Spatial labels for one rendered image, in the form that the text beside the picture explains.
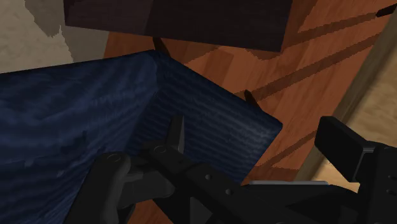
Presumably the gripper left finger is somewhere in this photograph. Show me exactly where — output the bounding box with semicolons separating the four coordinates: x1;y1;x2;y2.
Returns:
64;115;311;224

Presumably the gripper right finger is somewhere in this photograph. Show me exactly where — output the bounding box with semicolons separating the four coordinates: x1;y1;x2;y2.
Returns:
314;116;397;224

